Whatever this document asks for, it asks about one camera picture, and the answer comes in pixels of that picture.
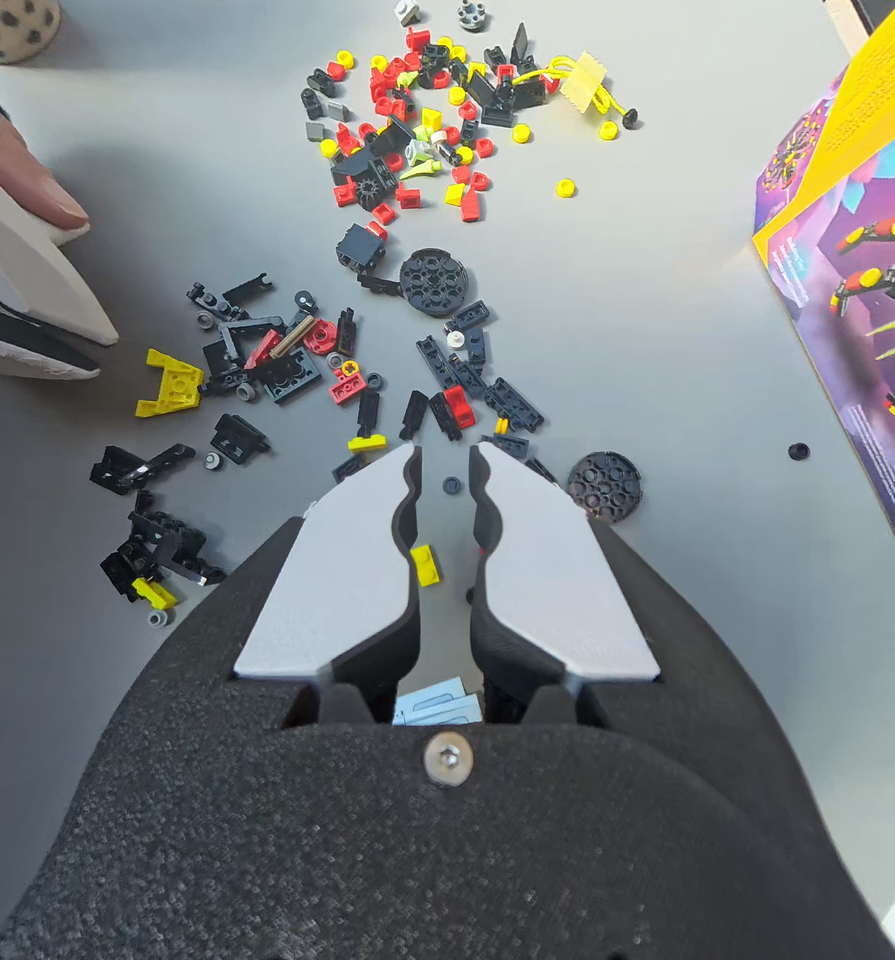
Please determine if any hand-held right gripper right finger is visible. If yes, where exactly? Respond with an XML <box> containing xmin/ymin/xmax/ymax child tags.
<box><xmin>468</xmin><ymin>441</ymin><xmax>661</xmax><ymax>696</ymax></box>

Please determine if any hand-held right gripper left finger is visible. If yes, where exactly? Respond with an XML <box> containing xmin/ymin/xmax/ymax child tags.
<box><xmin>233</xmin><ymin>442</ymin><xmax>423</xmax><ymax>690</ymax></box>

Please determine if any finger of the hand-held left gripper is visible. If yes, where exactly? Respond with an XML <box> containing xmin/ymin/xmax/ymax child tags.
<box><xmin>0</xmin><ymin>157</ymin><xmax>119</xmax><ymax>348</ymax></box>
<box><xmin>0</xmin><ymin>274</ymin><xmax>102</xmax><ymax>381</ymax></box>

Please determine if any light blue instruction booklet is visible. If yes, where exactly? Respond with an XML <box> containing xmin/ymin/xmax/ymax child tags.
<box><xmin>393</xmin><ymin>678</ymin><xmax>485</xmax><ymax>727</ymax></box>

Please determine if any cluster of black red pieces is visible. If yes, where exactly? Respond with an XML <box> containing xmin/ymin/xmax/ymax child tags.
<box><xmin>185</xmin><ymin>273</ymin><xmax>385</xmax><ymax>444</ymax></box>

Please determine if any person's left hand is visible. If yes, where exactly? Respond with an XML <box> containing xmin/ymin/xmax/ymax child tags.
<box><xmin>0</xmin><ymin>96</ymin><xmax>92</xmax><ymax>232</ymax></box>

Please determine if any round black toy plate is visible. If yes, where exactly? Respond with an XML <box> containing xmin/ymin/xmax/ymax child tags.
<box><xmin>567</xmin><ymin>452</ymin><xmax>644</xmax><ymax>524</ymax></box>
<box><xmin>400</xmin><ymin>249</ymin><xmax>470</xmax><ymax>318</ymax></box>

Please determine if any yellow wedge toy plate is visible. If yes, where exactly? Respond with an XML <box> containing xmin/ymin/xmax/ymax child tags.
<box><xmin>136</xmin><ymin>348</ymin><xmax>205</xmax><ymax>417</ymax></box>

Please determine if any cluster of black bricks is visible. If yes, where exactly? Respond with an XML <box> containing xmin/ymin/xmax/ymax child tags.
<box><xmin>91</xmin><ymin>442</ymin><xmax>227</xmax><ymax>627</ymax></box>

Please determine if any cluster of dark blue plates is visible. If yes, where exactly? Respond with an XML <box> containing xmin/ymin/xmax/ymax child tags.
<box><xmin>398</xmin><ymin>300</ymin><xmax>546</xmax><ymax>460</ymax></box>

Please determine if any spotted ceramic cup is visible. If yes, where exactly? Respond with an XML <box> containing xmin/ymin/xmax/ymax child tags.
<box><xmin>0</xmin><ymin>0</ymin><xmax>63</xmax><ymax>66</ymax></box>

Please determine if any dark blue toy block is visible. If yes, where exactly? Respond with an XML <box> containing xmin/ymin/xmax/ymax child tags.
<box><xmin>336</xmin><ymin>223</ymin><xmax>387</xmax><ymax>275</ymax></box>

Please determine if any pile of red yellow bricks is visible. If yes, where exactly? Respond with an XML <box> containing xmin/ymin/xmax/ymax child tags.
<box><xmin>301</xmin><ymin>22</ymin><xmax>640</xmax><ymax>226</ymax></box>

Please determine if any purple yellow toy set box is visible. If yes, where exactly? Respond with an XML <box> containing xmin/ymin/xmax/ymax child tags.
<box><xmin>752</xmin><ymin>0</ymin><xmax>895</xmax><ymax>540</ymax></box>

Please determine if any black toy bracket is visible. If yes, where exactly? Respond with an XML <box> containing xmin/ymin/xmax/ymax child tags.
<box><xmin>211</xmin><ymin>412</ymin><xmax>272</xmax><ymax>466</ymax></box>

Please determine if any yellow string with pale tag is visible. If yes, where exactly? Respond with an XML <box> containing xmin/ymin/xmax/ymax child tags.
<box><xmin>515</xmin><ymin>51</ymin><xmax>640</xmax><ymax>130</ymax></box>

